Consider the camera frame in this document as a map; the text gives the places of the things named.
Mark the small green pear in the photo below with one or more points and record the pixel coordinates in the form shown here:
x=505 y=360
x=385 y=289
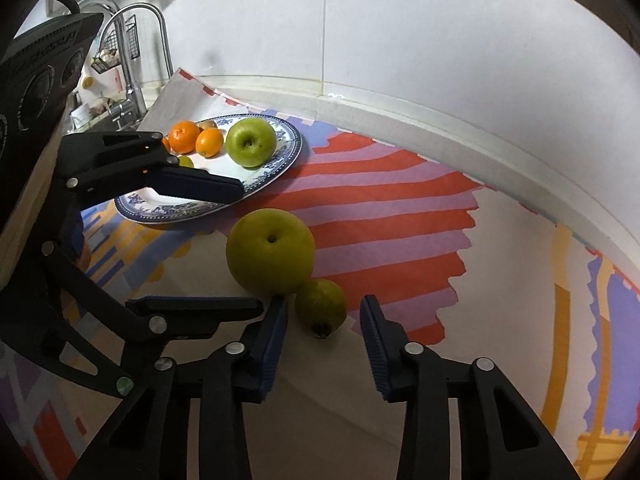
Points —
x=320 y=307

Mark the white yellow plastic holder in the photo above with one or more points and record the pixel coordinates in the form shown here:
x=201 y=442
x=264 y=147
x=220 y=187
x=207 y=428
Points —
x=88 y=82

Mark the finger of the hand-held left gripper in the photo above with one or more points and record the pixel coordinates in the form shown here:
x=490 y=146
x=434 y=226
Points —
x=200 y=185
x=200 y=310

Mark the orange tangerine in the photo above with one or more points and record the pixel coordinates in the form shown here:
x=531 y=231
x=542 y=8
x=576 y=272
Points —
x=166 y=144
x=210 y=142
x=184 y=136

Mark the chrome faucet with spray head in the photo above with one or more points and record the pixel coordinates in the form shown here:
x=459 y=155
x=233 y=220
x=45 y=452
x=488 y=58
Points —
x=125 y=60

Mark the striped printed tablecloth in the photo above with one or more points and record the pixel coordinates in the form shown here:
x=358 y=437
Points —
x=390 y=220

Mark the green apple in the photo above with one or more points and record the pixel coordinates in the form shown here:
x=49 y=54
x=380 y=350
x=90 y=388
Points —
x=250 y=142

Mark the chrome gooseneck faucet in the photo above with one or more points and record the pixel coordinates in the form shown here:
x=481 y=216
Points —
x=164 y=40

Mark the small brown kiwi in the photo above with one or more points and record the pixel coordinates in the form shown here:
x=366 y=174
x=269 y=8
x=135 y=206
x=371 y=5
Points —
x=207 y=124

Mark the small green lime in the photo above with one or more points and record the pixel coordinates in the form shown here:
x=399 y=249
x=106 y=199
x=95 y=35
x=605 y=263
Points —
x=186 y=162

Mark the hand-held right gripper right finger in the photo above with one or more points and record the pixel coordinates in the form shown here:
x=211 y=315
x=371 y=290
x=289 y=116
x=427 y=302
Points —
x=375 y=355

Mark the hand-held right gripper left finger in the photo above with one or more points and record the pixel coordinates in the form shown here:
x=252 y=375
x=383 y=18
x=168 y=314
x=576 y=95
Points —
x=272 y=350

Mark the blue and white plate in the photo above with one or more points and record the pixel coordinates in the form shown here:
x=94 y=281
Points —
x=150 y=207

